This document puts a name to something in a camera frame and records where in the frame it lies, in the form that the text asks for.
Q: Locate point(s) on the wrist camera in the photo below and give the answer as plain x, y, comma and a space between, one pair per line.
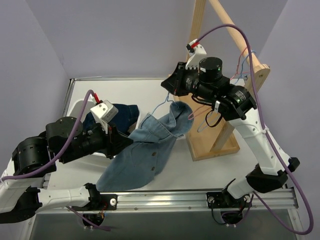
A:
103, 113
196, 53

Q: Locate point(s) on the light blue denim skirt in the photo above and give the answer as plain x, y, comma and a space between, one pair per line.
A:
138, 164

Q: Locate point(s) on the aluminium mounting rail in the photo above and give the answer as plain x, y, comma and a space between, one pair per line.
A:
162, 201

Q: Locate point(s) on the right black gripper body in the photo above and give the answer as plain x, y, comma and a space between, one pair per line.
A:
178, 78

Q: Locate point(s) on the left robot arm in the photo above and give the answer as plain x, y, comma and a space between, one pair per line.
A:
64, 140

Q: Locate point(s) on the blue wire hanger front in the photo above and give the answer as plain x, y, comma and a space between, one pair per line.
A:
203, 125

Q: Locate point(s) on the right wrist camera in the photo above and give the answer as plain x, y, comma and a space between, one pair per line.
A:
196, 53

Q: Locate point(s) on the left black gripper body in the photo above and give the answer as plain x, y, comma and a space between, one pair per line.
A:
114, 143

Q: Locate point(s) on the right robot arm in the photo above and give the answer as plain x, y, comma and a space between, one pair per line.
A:
207, 86

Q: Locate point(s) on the wooden clothes rack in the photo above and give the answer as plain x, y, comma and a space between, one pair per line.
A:
220, 140

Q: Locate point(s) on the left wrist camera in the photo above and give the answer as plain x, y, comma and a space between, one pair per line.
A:
103, 113

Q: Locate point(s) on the dark blue denim skirt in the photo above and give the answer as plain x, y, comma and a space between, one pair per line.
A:
126, 117

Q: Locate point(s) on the pink wire hanger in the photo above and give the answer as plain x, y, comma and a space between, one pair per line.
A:
193, 114

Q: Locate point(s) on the white plastic basket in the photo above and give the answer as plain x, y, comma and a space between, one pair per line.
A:
74, 110

